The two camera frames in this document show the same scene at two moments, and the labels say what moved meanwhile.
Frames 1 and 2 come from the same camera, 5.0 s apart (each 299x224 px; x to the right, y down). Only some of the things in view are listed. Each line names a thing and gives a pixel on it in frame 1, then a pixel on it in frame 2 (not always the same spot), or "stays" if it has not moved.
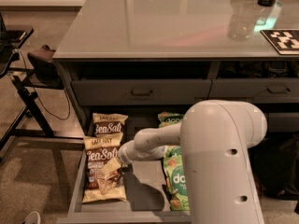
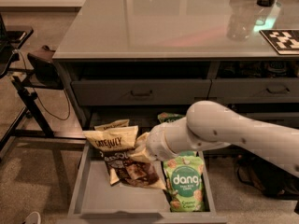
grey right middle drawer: x=283 y=121 stays
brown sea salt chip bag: x=100 y=150 -> x=115 y=144
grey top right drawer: x=261 y=91 stays
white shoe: x=34 y=217 stays
